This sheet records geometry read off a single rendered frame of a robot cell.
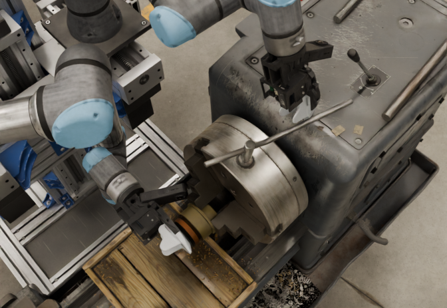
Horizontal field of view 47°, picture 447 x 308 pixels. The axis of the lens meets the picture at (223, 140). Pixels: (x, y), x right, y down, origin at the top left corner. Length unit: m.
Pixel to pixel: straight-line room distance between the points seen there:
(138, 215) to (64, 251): 1.04
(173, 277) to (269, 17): 0.78
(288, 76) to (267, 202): 0.30
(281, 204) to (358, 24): 0.50
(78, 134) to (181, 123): 1.62
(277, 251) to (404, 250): 1.11
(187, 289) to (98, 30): 0.72
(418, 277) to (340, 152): 1.38
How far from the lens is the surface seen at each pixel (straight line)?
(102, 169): 1.29
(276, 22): 0.89
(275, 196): 1.15
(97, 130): 1.04
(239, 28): 1.32
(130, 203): 1.26
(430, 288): 2.45
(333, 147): 1.15
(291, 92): 0.97
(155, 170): 2.28
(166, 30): 0.88
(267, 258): 1.44
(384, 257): 2.43
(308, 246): 1.57
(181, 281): 1.40
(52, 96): 1.04
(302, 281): 1.74
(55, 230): 2.28
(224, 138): 1.16
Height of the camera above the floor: 2.24
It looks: 61 degrees down
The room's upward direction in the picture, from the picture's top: 2 degrees counter-clockwise
